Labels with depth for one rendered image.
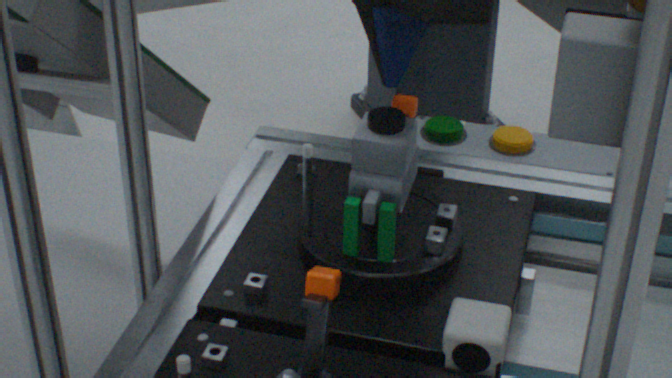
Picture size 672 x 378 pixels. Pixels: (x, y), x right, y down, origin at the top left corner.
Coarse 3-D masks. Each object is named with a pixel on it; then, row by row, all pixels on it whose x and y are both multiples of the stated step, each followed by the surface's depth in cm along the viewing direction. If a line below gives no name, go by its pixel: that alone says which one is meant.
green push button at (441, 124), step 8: (432, 120) 107; (440, 120) 107; (448, 120) 107; (456, 120) 107; (424, 128) 107; (432, 128) 106; (440, 128) 106; (448, 128) 106; (456, 128) 106; (432, 136) 106; (440, 136) 105; (448, 136) 105; (456, 136) 105
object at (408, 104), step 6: (396, 96) 90; (402, 96) 90; (408, 96) 90; (414, 96) 91; (396, 102) 90; (402, 102) 90; (408, 102) 89; (414, 102) 89; (402, 108) 90; (408, 108) 89; (414, 108) 90; (408, 114) 90; (414, 114) 90
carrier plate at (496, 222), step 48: (288, 192) 96; (432, 192) 96; (480, 192) 96; (528, 192) 97; (240, 240) 90; (288, 240) 90; (480, 240) 90; (240, 288) 84; (288, 288) 84; (432, 288) 85; (480, 288) 85; (288, 336) 82; (336, 336) 80; (384, 336) 80; (432, 336) 80
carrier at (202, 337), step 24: (192, 336) 79; (216, 336) 79; (240, 336) 79; (264, 336) 79; (168, 360) 77; (192, 360) 77; (240, 360) 77; (264, 360) 77; (288, 360) 77; (336, 360) 77; (360, 360) 77; (384, 360) 77
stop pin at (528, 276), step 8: (528, 272) 87; (536, 272) 87; (520, 280) 87; (528, 280) 87; (520, 288) 87; (528, 288) 87; (520, 296) 88; (528, 296) 87; (520, 304) 88; (528, 304) 88; (520, 312) 89; (528, 312) 88
